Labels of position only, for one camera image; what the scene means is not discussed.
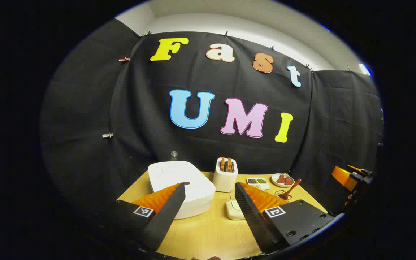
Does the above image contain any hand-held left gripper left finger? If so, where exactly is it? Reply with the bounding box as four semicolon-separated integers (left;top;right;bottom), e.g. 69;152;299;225
100;182;187;252

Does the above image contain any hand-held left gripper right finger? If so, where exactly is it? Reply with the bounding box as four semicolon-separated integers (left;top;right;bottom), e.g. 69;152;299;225
234;182;335;253

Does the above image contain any white rice cooker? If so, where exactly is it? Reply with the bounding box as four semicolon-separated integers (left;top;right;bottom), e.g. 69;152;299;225
148;161;216;220

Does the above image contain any brown wooden spoon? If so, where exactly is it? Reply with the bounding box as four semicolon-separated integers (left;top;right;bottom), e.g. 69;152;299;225
278;179;302;200

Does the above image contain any white divided grain dish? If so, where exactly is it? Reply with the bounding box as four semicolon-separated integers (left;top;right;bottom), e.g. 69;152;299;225
246;177;270;190

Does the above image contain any white toaster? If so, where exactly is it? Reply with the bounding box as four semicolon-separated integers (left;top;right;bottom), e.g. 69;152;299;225
212;157;238;192

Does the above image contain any white round plate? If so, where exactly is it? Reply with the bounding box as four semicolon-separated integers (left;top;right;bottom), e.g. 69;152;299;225
271;173;295;188

